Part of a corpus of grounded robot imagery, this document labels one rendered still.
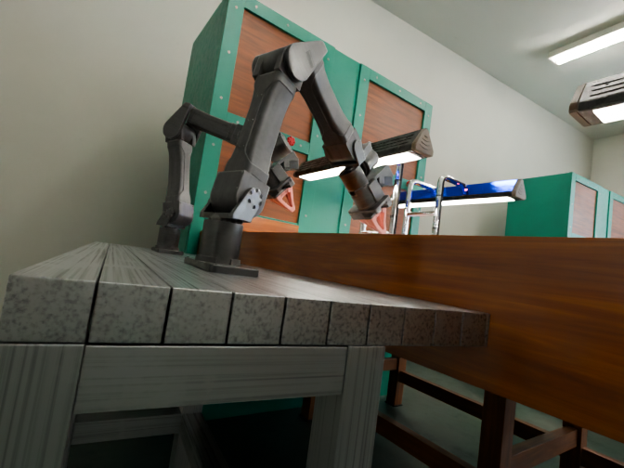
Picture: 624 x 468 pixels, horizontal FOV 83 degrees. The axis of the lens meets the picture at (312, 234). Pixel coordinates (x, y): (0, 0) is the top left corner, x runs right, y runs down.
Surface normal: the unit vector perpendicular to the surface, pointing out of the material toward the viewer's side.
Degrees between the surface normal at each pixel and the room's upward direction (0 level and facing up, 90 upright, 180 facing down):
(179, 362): 90
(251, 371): 90
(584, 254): 90
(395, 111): 90
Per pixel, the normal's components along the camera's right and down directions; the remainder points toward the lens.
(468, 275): -0.81, -0.16
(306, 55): 0.80, 0.06
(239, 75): 0.57, 0.01
